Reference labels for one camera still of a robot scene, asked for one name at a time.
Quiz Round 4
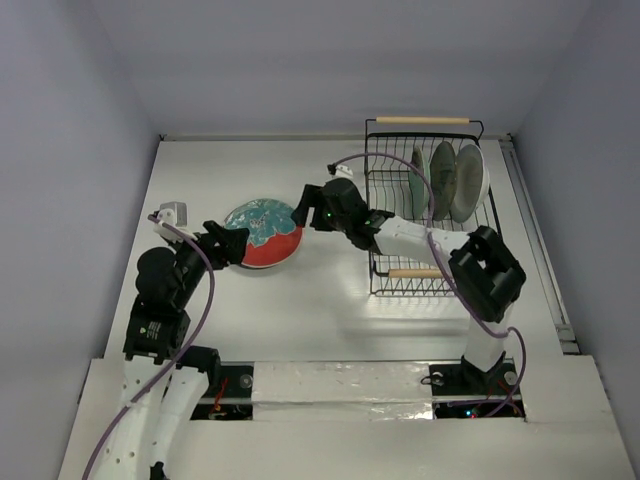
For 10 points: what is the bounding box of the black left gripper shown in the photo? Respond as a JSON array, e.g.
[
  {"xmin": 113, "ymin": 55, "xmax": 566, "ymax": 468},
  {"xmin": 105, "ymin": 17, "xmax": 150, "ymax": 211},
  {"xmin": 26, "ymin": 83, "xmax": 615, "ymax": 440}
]
[{"xmin": 167, "ymin": 219, "xmax": 248, "ymax": 304}]

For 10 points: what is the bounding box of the red and teal plate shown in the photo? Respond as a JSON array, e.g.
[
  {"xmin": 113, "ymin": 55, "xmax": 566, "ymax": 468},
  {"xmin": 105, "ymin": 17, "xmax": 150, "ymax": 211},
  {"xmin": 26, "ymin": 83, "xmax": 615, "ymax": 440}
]
[{"xmin": 224, "ymin": 198, "xmax": 303, "ymax": 269}]

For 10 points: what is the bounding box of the light green flower plate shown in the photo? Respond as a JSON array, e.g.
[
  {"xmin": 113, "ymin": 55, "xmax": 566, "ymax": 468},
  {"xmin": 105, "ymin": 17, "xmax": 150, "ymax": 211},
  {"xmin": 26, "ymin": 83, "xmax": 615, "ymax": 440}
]
[{"xmin": 408, "ymin": 146, "xmax": 430, "ymax": 220}]

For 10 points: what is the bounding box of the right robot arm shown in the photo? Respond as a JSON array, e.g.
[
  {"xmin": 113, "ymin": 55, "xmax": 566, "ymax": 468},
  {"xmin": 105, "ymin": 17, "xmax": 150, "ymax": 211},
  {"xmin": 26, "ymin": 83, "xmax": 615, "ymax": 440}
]
[{"xmin": 291, "ymin": 178, "xmax": 526, "ymax": 392}]

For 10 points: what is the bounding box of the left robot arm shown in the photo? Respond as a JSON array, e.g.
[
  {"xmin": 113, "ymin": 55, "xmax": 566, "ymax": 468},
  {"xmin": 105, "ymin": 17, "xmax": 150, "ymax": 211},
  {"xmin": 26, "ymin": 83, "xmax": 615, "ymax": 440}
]
[{"xmin": 97, "ymin": 210, "xmax": 249, "ymax": 479}]

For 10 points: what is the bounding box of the grey-green mottled plate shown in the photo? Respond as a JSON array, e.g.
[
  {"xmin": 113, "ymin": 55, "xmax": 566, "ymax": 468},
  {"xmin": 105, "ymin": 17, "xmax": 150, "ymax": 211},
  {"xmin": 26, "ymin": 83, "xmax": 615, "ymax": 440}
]
[{"xmin": 429, "ymin": 141, "xmax": 457, "ymax": 221}]

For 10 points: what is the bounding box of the white deep plate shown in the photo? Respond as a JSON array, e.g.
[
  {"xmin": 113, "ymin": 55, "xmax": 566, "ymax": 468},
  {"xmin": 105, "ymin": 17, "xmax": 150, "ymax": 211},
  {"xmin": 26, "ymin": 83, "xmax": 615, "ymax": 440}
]
[{"xmin": 450, "ymin": 144, "xmax": 490, "ymax": 223}]

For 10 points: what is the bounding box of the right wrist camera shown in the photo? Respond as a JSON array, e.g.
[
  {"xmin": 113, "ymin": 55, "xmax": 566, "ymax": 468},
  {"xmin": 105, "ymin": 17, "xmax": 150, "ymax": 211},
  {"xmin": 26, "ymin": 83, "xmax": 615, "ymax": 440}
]
[{"xmin": 327, "ymin": 163, "xmax": 354, "ymax": 180}]

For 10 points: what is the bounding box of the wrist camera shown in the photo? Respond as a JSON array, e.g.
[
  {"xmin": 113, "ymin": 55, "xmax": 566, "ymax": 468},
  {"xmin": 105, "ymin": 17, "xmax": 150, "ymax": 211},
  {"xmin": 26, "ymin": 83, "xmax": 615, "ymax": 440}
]
[
  {"xmin": 148, "ymin": 201, "xmax": 187, "ymax": 242},
  {"xmin": 327, "ymin": 163, "xmax": 354, "ymax": 180}
]

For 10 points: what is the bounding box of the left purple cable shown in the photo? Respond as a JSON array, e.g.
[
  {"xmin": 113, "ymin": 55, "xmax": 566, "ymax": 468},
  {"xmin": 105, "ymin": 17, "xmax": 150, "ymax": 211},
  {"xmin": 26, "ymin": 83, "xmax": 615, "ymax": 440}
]
[{"xmin": 79, "ymin": 213, "xmax": 219, "ymax": 480}]

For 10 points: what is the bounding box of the purple cable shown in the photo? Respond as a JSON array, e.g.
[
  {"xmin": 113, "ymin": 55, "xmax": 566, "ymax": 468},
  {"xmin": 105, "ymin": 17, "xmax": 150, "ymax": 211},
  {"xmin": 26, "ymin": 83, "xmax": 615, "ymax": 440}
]
[
  {"xmin": 79, "ymin": 213, "xmax": 219, "ymax": 480},
  {"xmin": 327, "ymin": 152, "xmax": 527, "ymax": 418}
]

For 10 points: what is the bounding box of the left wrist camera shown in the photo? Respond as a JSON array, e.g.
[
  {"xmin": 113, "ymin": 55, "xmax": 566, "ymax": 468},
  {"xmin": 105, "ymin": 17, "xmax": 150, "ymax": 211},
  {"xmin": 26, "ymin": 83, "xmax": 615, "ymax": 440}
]
[{"xmin": 148, "ymin": 201, "xmax": 187, "ymax": 242}]

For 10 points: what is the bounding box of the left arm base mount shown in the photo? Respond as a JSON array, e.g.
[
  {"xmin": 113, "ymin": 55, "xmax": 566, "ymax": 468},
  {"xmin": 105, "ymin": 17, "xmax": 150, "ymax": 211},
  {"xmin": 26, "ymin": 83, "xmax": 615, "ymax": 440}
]
[{"xmin": 191, "ymin": 363, "xmax": 254, "ymax": 421}]

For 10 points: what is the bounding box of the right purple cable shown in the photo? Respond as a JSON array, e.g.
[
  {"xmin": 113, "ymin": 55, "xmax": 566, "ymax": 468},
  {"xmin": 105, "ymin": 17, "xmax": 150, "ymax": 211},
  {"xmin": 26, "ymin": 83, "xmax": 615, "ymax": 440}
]
[{"xmin": 327, "ymin": 152, "xmax": 527, "ymax": 418}]

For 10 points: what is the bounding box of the metal side rail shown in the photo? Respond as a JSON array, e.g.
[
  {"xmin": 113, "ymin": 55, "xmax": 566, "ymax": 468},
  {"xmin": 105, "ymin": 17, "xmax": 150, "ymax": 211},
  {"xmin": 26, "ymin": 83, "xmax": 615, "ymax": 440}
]
[{"xmin": 499, "ymin": 139, "xmax": 582, "ymax": 355}]

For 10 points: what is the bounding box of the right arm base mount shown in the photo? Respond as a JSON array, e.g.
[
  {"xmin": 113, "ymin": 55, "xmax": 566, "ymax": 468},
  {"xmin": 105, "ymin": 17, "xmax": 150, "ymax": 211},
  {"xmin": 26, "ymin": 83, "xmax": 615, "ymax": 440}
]
[{"xmin": 420, "ymin": 362, "xmax": 525, "ymax": 419}]

